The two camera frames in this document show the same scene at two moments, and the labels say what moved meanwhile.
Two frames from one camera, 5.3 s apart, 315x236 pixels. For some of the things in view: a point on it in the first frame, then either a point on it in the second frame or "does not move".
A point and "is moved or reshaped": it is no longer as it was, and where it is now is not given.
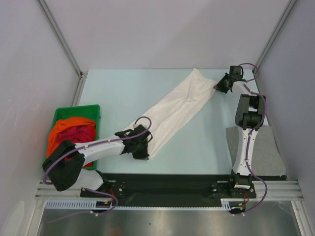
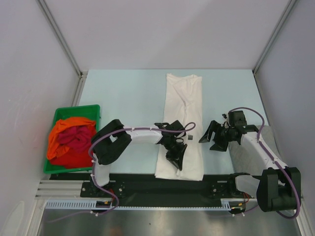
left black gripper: (144, 155) -> (176, 162)
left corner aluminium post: (65, 45) does not move
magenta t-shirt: (78, 134) does not move
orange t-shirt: (55, 142) does not move
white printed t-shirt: (166, 119) is moved or reshaped
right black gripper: (219, 85) -> (218, 145)
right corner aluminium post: (290, 5) does not move
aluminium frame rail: (49, 191) does not move
